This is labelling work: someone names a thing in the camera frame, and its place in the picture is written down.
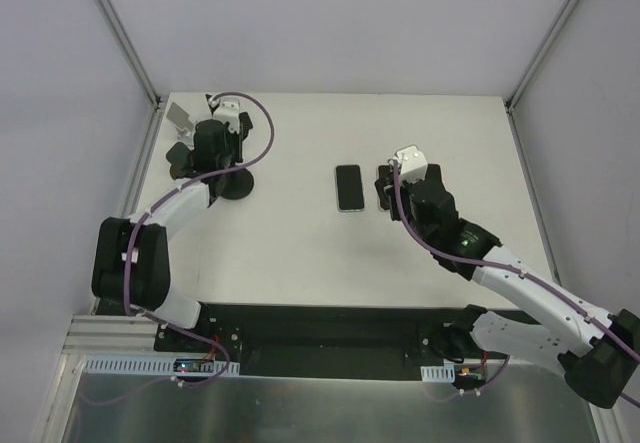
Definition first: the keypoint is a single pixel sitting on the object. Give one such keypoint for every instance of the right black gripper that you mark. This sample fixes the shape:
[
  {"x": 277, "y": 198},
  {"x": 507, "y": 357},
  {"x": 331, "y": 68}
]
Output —
[{"x": 390, "y": 195}]

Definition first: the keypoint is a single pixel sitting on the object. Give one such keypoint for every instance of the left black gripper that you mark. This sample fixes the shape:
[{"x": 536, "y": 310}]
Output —
[{"x": 245, "y": 124}]

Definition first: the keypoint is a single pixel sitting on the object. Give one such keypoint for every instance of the phone with cream case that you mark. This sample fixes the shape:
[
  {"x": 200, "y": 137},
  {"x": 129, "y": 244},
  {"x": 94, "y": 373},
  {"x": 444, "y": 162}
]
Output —
[{"x": 384, "y": 188}]

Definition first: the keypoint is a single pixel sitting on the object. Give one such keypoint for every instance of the phone with clear blue case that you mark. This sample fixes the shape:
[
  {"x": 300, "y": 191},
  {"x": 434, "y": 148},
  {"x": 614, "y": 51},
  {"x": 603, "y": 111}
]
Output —
[{"x": 349, "y": 188}]

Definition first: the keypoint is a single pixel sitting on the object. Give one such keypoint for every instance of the black round base clamp stand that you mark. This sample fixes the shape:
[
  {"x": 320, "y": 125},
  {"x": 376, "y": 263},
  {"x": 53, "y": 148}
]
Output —
[{"x": 236, "y": 185}]

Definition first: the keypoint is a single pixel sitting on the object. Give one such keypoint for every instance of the phone with pink case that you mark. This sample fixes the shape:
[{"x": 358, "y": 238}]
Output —
[{"x": 433, "y": 172}]

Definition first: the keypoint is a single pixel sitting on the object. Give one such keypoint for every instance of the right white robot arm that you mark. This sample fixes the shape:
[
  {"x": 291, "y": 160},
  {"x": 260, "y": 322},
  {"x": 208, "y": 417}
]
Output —
[{"x": 594, "y": 351}]

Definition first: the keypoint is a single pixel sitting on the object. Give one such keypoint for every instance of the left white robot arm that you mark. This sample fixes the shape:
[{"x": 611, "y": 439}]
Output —
[{"x": 217, "y": 144}]

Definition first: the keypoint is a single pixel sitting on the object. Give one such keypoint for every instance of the black folding phone stand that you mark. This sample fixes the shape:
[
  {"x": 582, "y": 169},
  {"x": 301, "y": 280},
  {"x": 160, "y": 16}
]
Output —
[{"x": 212, "y": 103}]

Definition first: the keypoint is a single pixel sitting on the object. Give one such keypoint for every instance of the round wooden base phone stand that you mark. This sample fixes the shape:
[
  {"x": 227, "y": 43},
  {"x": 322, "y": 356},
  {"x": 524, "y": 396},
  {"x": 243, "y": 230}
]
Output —
[{"x": 179, "y": 157}]

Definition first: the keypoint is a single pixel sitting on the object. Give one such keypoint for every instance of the silver metal phone stand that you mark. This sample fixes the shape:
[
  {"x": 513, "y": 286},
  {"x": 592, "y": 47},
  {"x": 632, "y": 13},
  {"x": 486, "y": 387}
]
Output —
[{"x": 181, "y": 121}]

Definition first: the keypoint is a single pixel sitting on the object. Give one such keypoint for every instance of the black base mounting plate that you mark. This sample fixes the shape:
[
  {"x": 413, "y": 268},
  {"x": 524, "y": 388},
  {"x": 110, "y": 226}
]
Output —
[{"x": 386, "y": 344}]

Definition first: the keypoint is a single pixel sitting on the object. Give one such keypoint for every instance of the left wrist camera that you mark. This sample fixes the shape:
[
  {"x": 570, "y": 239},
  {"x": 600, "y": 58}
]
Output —
[{"x": 228, "y": 110}]

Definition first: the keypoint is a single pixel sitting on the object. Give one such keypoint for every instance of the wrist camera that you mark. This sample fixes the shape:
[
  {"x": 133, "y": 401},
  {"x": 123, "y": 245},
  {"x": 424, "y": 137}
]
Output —
[
  {"x": 228, "y": 110},
  {"x": 411, "y": 164}
]

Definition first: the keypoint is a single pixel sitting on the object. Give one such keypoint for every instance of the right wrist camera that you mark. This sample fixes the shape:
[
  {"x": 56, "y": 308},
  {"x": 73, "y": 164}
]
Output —
[{"x": 411, "y": 164}]

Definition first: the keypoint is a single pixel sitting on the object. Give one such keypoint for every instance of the right white cable duct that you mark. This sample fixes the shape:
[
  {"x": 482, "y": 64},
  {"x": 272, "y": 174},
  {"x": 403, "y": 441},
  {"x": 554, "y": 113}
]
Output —
[{"x": 449, "y": 373}]

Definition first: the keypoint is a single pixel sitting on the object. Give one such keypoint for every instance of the white cable duct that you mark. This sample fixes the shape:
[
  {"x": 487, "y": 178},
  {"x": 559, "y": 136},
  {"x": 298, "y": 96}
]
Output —
[
  {"x": 449, "y": 373},
  {"x": 158, "y": 366}
]

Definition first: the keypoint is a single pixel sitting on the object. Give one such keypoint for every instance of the left aluminium frame post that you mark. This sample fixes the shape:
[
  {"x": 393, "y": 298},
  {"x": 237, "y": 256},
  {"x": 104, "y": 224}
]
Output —
[{"x": 118, "y": 31}]

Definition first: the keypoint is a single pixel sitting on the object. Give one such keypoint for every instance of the aluminium frame post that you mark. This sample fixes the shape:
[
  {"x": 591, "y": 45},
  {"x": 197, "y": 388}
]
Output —
[
  {"x": 118, "y": 31},
  {"x": 551, "y": 36}
]

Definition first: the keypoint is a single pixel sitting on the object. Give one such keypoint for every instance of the left white cable duct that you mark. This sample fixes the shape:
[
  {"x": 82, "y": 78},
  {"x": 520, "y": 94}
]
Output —
[{"x": 158, "y": 366}]

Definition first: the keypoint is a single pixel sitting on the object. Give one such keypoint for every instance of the right aluminium frame post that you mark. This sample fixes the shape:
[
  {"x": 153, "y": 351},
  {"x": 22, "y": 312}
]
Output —
[{"x": 551, "y": 36}]

